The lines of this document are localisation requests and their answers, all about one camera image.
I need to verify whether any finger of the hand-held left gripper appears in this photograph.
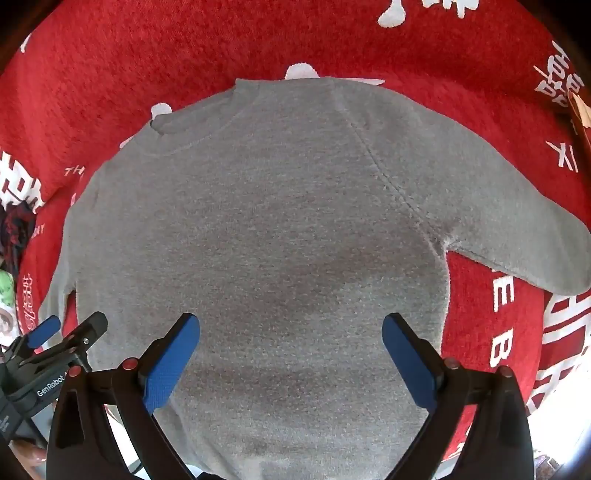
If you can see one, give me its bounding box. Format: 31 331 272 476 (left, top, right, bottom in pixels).
28 311 109 370
0 315 62 365

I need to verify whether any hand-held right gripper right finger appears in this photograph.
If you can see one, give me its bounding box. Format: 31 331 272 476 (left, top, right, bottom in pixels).
382 312 536 480

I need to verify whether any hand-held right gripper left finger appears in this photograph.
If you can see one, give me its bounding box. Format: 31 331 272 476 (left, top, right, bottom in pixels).
46 313 201 480

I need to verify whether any grey sweater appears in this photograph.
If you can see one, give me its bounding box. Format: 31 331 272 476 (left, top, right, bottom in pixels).
39 78 591 480

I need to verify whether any person's left hand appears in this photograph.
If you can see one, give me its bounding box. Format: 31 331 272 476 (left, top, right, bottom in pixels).
10 438 49 468

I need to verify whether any green patterned cloth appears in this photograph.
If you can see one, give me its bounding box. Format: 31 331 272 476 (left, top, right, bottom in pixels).
0 270 17 311

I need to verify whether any dark red plaid cloth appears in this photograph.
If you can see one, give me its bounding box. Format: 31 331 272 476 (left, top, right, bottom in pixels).
0 203 38 278

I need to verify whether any red printed blanket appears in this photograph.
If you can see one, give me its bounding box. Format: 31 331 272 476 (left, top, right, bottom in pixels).
0 0 591 467

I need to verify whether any tan brown object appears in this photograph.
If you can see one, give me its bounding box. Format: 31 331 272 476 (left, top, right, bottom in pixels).
567 90 591 153

